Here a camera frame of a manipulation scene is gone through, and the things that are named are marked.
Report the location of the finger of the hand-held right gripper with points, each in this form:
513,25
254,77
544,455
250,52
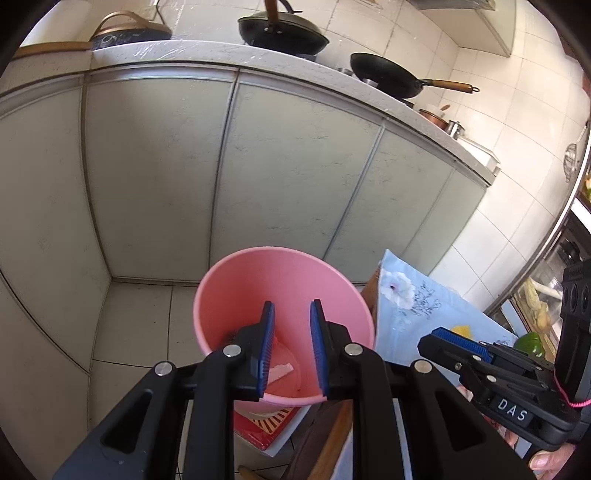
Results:
443,353
461,341

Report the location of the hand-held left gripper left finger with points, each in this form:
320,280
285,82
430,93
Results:
267,341

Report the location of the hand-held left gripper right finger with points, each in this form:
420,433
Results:
318,350

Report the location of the pink plastic bin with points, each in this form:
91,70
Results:
258,286

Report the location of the person's right hand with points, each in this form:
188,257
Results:
547,461

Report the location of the small yellow scrap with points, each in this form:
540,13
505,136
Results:
462,331

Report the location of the white paper scrap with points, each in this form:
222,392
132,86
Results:
281,371

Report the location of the light blue floral tablecloth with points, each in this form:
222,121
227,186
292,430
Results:
415,314

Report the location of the green bell pepper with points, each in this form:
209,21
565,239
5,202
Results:
528,342

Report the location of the red and white printed carton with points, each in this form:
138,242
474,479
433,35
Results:
263,427

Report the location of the white leek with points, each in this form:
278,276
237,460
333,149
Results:
549,290

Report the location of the steel storage rack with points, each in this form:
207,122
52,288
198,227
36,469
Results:
554,240

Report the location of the grey kitchen cabinet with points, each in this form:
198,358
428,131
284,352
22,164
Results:
157,175

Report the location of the copper pot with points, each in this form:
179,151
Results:
434,120

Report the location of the white stone countertop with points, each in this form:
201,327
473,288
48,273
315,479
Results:
207,55

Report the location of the wooden cutting board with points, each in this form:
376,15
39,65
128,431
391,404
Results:
51,47

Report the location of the white wall cabinet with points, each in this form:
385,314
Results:
485,23

